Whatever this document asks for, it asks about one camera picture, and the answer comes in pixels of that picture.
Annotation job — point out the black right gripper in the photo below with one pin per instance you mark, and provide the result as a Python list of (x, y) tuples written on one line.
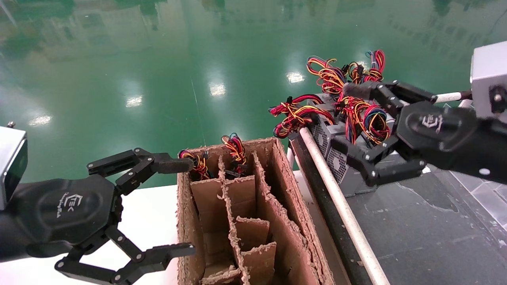
[(439, 134)]

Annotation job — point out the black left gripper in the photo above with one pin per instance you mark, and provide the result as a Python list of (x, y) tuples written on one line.
[(67, 209)]

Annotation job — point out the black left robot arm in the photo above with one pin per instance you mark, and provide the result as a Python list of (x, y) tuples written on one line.
[(7, 241)]

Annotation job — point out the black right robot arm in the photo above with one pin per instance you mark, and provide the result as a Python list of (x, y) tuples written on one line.
[(495, 150)]

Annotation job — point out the white label sticker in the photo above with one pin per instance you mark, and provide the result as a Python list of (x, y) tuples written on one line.
[(426, 169)]

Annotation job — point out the black tube joint connector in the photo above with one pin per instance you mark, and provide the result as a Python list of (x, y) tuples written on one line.
[(466, 94)]

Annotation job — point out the short white tube leg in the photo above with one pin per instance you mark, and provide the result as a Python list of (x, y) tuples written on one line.
[(291, 158)]

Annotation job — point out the black conveyor side beam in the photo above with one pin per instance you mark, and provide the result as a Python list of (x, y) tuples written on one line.
[(326, 213)]

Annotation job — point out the clear acrylic divider tray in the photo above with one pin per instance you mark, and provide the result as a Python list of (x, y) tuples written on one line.
[(487, 194)]

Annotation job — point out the torn cardboard divider box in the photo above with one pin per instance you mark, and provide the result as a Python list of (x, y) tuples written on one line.
[(277, 221)]

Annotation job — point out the long white rail tube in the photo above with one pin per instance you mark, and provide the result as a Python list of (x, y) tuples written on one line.
[(344, 209)]

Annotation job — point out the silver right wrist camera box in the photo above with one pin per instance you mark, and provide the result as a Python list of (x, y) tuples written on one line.
[(489, 75)]

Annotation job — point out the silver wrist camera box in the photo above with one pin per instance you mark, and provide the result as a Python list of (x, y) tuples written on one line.
[(12, 166), (489, 75)]

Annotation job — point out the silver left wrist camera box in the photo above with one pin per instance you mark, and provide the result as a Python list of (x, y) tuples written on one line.
[(12, 166)]

